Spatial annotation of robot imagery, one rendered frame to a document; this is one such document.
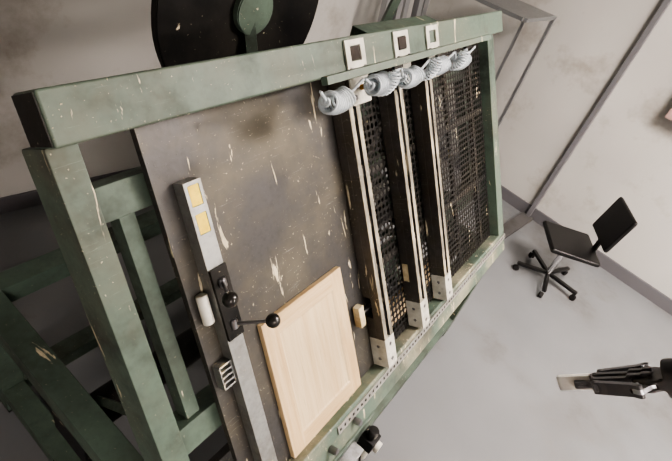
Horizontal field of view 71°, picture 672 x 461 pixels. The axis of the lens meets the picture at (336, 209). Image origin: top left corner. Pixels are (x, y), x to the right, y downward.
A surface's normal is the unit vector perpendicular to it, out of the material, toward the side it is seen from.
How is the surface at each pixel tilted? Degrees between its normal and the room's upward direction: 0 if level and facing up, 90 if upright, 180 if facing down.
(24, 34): 90
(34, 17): 90
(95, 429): 0
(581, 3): 90
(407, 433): 0
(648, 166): 90
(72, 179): 60
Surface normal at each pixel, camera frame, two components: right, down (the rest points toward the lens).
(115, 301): 0.79, 0.07
